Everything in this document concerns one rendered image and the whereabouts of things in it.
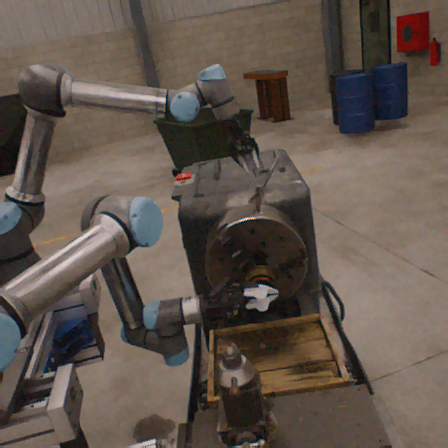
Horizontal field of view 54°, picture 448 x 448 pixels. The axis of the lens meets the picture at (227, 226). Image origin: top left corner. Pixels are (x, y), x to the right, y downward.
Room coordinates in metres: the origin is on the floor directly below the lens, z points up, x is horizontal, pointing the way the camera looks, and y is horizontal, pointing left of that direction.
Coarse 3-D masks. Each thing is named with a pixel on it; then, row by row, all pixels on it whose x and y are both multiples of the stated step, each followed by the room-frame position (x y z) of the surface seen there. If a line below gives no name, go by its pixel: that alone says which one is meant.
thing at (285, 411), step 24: (288, 408) 0.74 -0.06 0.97; (312, 408) 0.72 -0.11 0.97; (336, 408) 0.71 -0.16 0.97; (360, 408) 0.70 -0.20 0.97; (192, 432) 0.74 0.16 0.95; (216, 432) 0.71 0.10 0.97; (288, 432) 0.67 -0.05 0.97; (312, 432) 0.66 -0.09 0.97; (336, 432) 0.65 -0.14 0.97; (384, 432) 0.63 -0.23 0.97
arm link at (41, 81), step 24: (24, 72) 1.25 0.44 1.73; (48, 72) 1.23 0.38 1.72; (24, 96) 1.24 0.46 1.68; (48, 96) 1.20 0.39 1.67; (72, 96) 1.21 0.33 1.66; (96, 96) 1.21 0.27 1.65; (120, 96) 1.21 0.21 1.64; (144, 96) 1.22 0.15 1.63; (168, 96) 1.22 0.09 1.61; (192, 96) 1.20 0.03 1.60
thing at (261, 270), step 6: (252, 270) 1.11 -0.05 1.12; (258, 270) 1.10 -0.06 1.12; (264, 270) 1.10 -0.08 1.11; (270, 270) 1.11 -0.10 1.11; (246, 276) 1.11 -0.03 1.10; (252, 276) 1.08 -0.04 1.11; (258, 276) 1.08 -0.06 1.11; (264, 276) 1.08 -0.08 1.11; (270, 276) 1.08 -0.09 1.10; (252, 282) 1.07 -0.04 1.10; (258, 282) 1.06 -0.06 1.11; (264, 282) 1.05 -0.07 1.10; (270, 282) 1.06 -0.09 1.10
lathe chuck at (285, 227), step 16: (224, 224) 1.24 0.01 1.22; (240, 224) 1.21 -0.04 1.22; (256, 224) 1.21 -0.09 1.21; (272, 224) 1.20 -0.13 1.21; (288, 224) 1.22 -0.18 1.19; (208, 240) 1.28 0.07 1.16; (240, 240) 1.21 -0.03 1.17; (256, 240) 1.21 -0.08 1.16; (272, 240) 1.20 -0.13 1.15; (288, 240) 1.20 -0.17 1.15; (208, 256) 1.21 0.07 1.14; (224, 256) 1.21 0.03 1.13; (208, 272) 1.21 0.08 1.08; (224, 272) 1.21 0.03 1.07; (240, 272) 1.21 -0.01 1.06; (304, 272) 1.20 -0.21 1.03; (288, 288) 1.20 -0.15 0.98; (272, 304) 1.21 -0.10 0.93
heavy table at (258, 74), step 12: (252, 72) 10.61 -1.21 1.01; (264, 72) 9.95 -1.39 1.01; (276, 72) 9.51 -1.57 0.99; (264, 84) 10.39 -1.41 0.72; (276, 84) 9.51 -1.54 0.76; (264, 96) 10.27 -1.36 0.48; (276, 96) 9.51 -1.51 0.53; (264, 108) 10.27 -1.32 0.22; (276, 108) 9.50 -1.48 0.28; (288, 108) 9.57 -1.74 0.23; (276, 120) 9.50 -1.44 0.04
